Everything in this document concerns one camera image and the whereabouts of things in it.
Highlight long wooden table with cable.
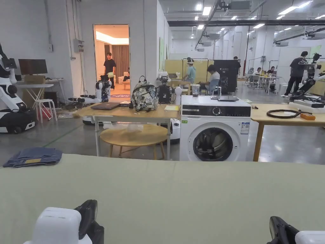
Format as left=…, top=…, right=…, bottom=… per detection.
left=250, top=96, right=325, bottom=162

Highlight white humanoid robot with arms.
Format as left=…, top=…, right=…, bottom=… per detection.
left=68, top=73, right=112, bottom=104

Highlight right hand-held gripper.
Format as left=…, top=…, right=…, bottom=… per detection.
left=266, top=216, right=325, bottom=244

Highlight white washing machine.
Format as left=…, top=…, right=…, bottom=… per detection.
left=180, top=84, right=252, bottom=162

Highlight white desk with monitor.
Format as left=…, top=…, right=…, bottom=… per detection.
left=16, top=58, right=66, bottom=107

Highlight bed with pale green sheet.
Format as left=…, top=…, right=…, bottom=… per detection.
left=0, top=152, right=325, bottom=244

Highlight large white and black robot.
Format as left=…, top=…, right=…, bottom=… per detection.
left=0, top=43, right=39, bottom=134

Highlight folded blue jeans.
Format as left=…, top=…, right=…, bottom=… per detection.
left=2, top=147, right=63, bottom=168

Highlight white folding table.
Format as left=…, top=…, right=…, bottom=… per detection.
left=16, top=84, right=54, bottom=103

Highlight round low wooden table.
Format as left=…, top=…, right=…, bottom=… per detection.
left=99, top=124, right=169, bottom=160

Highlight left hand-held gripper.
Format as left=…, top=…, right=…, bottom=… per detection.
left=24, top=199, right=105, bottom=244

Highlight wooden table with backpack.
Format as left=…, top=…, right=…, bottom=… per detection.
left=73, top=76, right=182, bottom=157

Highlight white stool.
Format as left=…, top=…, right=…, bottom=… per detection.
left=34, top=99, right=58, bottom=124

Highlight black and white humanoid robot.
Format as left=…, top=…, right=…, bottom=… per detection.
left=289, top=53, right=325, bottom=103

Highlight group of people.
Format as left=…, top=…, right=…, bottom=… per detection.
left=248, top=66, right=277, bottom=83

